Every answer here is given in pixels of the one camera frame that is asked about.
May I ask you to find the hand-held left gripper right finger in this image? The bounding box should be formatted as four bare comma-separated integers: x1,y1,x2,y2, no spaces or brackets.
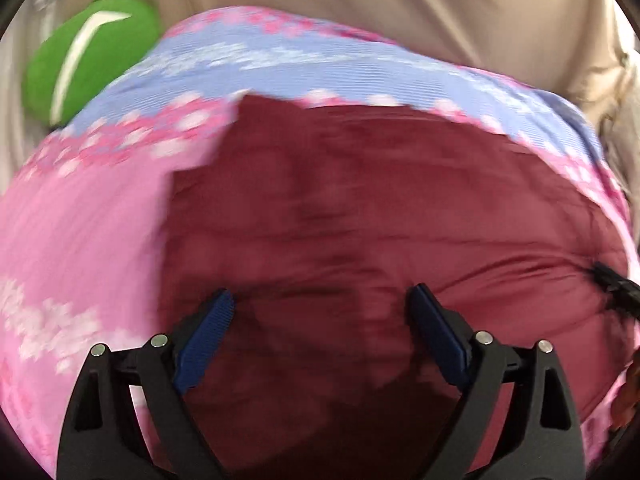
409,283,584,480

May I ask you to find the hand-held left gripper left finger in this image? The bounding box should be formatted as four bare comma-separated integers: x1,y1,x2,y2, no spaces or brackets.
57,289,236,480

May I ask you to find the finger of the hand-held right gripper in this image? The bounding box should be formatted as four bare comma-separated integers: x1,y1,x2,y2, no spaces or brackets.
591,261,640,312

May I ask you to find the maroon quilted jacket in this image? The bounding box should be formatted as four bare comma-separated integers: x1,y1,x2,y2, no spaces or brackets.
156,91,631,480

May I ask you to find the cream floral cloth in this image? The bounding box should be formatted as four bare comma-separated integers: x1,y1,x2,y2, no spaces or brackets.
575,20,640,201

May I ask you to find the pink floral bed sheet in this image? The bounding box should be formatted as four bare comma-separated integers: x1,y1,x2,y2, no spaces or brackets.
0,6,635,466

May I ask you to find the white satin curtain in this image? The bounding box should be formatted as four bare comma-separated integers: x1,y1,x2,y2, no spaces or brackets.
0,0,68,196

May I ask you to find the green cushion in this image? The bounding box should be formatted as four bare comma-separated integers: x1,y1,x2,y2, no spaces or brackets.
26,0,163,128

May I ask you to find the beige curtain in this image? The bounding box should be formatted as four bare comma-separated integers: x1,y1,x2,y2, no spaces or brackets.
62,0,626,111

